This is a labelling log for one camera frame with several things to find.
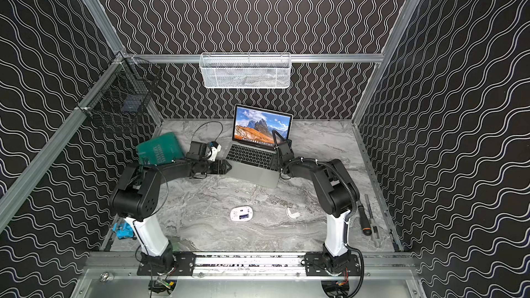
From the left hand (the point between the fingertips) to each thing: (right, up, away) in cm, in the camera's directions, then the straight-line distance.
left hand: (231, 166), depth 97 cm
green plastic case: (-35, +8, +6) cm, 37 cm away
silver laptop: (+10, +4, +7) cm, 13 cm away
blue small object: (-38, -22, -19) cm, 48 cm away
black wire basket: (-49, +32, -3) cm, 59 cm away
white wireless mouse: (+6, -18, -13) cm, 23 cm away
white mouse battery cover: (+28, -19, -11) cm, 35 cm away
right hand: (+22, +2, +5) cm, 22 cm away
